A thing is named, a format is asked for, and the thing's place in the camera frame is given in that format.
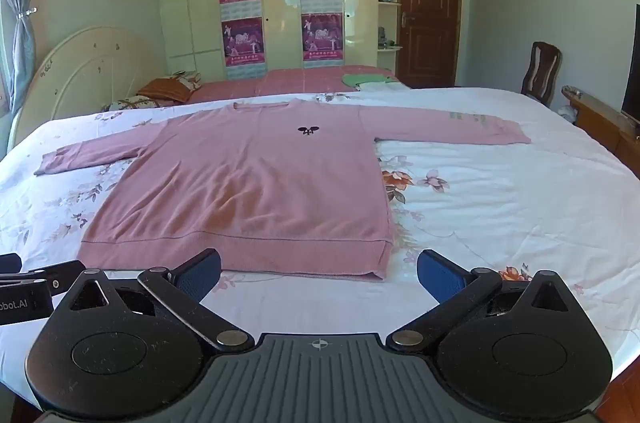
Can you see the brown wooden door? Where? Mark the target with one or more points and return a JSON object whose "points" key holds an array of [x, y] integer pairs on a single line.
{"points": [[432, 8]]}

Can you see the wooden television cabinet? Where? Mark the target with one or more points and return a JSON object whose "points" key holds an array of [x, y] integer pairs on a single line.
{"points": [[600, 123]]}

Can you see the wooden chair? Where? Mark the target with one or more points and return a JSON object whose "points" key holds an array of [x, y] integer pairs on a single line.
{"points": [[540, 73]]}

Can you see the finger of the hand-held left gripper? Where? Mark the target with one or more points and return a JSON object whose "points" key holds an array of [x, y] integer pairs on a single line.
{"points": [[10, 263], [55, 275]]}

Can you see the pink long-sleeved sweater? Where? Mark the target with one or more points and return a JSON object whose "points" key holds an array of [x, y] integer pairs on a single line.
{"points": [[250, 183]]}

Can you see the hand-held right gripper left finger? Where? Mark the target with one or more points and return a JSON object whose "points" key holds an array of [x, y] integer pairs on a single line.
{"points": [[196, 274]]}

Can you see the pink checked bed sheet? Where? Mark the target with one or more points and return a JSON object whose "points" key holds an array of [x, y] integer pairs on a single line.
{"points": [[300, 80]]}

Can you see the white floral quilt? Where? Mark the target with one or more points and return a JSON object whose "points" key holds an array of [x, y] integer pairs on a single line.
{"points": [[500, 203]]}

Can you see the black television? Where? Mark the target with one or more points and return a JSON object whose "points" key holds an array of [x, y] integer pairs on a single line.
{"points": [[632, 68]]}

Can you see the green folded cloth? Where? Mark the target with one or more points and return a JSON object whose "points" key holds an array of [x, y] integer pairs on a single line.
{"points": [[367, 78]]}

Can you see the orange pillow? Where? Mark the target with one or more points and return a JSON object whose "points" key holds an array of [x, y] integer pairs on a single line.
{"points": [[167, 88]]}

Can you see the cream round headboard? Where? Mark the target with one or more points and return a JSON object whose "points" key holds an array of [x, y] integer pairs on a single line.
{"points": [[80, 73]]}

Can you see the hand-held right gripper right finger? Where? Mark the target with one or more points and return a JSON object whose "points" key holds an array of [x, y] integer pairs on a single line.
{"points": [[440, 275]]}

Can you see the small floral pillow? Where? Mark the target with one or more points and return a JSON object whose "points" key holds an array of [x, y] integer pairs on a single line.
{"points": [[187, 79]]}

